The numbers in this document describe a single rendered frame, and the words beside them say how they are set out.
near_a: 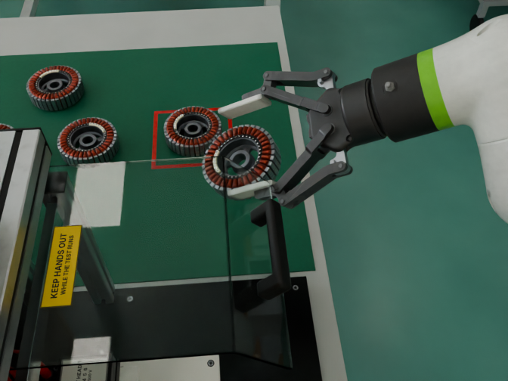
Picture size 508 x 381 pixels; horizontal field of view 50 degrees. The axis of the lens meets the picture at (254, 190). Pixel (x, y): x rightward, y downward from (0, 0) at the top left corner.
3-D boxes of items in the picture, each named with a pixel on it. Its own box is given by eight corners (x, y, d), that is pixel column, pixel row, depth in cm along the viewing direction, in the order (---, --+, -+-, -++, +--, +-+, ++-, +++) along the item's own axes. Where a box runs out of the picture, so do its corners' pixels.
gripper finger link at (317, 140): (338, 128, 70) (345, 134, 70) (282, 193, 73) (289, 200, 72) (326, 119, 67) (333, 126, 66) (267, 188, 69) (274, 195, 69)
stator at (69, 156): (92, 179, 103) (88, 166, 100) (49, 155, 107) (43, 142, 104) (131, 142, 109) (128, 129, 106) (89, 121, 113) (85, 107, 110)
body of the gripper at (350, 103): (396, 147, 68) (327, 166, 72) (385, 85, 70) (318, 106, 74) (376, 131, 61) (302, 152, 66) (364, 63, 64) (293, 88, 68)
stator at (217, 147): (278, 127, 82) (269, 113, 79) (286, 190, 76) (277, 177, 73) (210, 149, 85) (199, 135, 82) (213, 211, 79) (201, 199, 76)
